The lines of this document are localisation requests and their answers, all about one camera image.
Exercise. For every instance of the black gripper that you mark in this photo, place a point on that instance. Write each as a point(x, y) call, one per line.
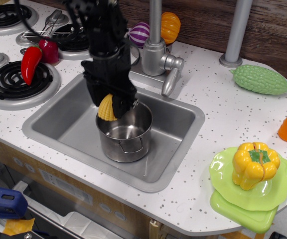
point(111, 76)

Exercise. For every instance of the yellow toy corn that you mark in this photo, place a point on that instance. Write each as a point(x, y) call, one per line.
point(105, 110)

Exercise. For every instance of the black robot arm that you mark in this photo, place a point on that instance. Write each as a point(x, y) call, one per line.
point(104, 25)

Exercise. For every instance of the stainless steel pot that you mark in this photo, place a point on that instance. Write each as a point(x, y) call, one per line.
point(127, 139)

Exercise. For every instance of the grey toy sink basin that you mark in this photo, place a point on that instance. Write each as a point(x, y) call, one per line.
point(67, 123)

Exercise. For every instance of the silver toy faucet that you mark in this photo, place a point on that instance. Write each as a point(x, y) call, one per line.
point(156, 67)

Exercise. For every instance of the middle black stove burner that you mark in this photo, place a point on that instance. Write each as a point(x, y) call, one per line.
point(75, 49)

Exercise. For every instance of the black stove burner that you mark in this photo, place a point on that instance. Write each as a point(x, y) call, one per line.
point(10, 22)
point(75, 49)
point(16, 94)

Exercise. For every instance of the purple striped toy onion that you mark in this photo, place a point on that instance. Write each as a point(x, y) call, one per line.
point(139, 33)

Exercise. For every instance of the red toy chili pepper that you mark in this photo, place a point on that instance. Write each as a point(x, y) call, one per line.
point(31, 59)

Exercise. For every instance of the orange toy pumpkin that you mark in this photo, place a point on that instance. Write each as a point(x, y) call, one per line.
point(170, 27)

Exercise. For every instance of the silver stove knob rear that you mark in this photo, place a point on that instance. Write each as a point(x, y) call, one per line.
point(56, 18)

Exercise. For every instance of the silver stove knob middle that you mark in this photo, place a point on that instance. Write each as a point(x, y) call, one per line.
point(26, 38)

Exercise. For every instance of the front black stove burner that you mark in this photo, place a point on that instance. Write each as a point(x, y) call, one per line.
point(16, 94)

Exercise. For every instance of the grey support pole right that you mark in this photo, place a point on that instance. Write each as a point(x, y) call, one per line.
point(231, 58)

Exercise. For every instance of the toy oven door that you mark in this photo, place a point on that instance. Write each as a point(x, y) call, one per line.
point(55, 216)

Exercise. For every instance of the rear black stove burner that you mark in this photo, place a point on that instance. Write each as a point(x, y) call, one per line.
point(10, 22)

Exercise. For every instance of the blue clamp tool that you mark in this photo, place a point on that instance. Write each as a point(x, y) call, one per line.
point(13, 204)

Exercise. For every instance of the green toy bitter gourd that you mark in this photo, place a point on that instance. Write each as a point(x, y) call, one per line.
point(259, 79)

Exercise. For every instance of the yellow toy bell pepper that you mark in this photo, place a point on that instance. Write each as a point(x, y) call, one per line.
point(253, 163)

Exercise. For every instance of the yellow tape piece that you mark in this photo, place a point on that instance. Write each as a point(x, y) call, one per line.
point(18, 226)

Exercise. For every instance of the green plastic plate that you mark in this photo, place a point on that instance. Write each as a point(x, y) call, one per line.
point(264, 196)

